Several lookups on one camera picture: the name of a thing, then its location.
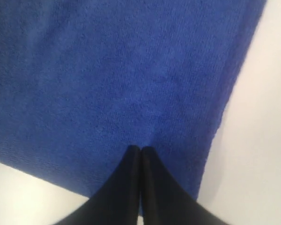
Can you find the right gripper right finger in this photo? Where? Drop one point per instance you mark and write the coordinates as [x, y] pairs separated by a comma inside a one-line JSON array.
[[163, 200]]

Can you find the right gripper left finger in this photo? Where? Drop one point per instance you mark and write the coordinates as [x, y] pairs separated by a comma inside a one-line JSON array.
[[117, 201]]

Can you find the blue towel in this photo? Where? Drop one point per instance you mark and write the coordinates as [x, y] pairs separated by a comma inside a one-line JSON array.
[[80, 80]]

